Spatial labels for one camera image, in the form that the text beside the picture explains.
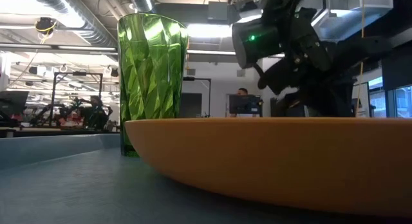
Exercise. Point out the black tall frame stand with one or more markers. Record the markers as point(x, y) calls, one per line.
point(77, 73)

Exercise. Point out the black narrow frame stand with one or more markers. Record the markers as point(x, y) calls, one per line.
point(196, 78)

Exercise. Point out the white standing board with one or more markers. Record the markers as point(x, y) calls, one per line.
point(365, 101)

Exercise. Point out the silver ribbed ceiling duct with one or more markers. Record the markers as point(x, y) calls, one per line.
point(96, 37)
point(141, 2)

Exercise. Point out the dark screen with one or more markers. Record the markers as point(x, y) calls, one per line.
point(13, 101)

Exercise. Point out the dark computer monitor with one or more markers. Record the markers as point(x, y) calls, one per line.
point(244, 104)

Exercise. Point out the blue plastic tray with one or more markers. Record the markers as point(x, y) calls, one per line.
point(80, 192)

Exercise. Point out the grey ceiling box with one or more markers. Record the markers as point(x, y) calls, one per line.
point(218, 11)

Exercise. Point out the person at background robot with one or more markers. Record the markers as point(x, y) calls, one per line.
point(95, 116)

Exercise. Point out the bright ceiling light panel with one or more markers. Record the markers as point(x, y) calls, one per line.
point(209, 31)

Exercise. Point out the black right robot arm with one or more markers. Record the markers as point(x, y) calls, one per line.
point(299, 31)

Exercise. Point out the person behind monitor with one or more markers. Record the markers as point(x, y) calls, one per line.
point(243, 91)

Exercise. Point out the background black robot arm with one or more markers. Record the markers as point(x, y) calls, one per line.
point(54, 113)

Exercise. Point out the orange round plate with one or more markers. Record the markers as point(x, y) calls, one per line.
point(273, 159)

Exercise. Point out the green faceted plastic cup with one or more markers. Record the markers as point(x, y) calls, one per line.
point(151, 72)

